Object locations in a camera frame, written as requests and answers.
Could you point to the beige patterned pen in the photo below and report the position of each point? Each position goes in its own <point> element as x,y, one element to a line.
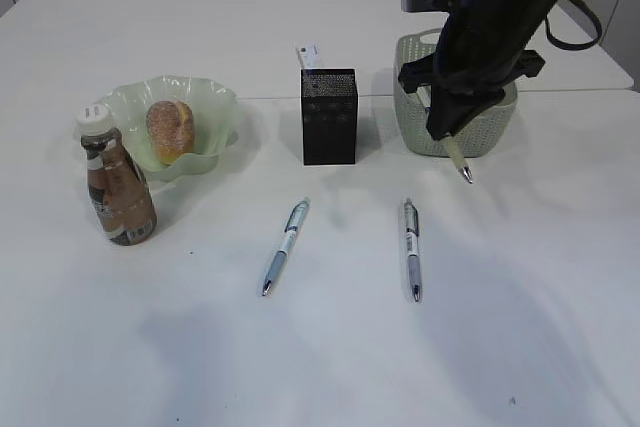
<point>448,143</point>

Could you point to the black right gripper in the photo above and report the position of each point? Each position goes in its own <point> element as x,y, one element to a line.
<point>468,68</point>

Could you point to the green wavy glass plate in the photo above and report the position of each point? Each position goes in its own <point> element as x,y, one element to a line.
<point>217,117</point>

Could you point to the blue grip white pen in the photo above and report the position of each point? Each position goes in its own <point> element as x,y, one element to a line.
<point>291,230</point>

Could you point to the brown coffee drink bottle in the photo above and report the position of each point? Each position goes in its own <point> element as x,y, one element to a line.
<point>116,185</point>

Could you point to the grey grip patterned pen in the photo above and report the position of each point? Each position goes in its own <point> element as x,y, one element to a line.
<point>412,249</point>

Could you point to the sugared bread roll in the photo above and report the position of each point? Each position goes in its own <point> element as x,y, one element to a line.
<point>171,130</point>

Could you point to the transparent plastic ruler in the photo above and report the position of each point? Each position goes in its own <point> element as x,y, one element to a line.
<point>309,57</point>

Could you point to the green plastic woven basket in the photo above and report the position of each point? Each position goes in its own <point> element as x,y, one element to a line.
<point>476,139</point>

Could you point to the blue black right robot arm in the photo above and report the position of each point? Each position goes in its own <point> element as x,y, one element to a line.
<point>485,13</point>

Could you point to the black mesh pen holder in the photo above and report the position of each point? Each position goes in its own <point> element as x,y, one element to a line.
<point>329,112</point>

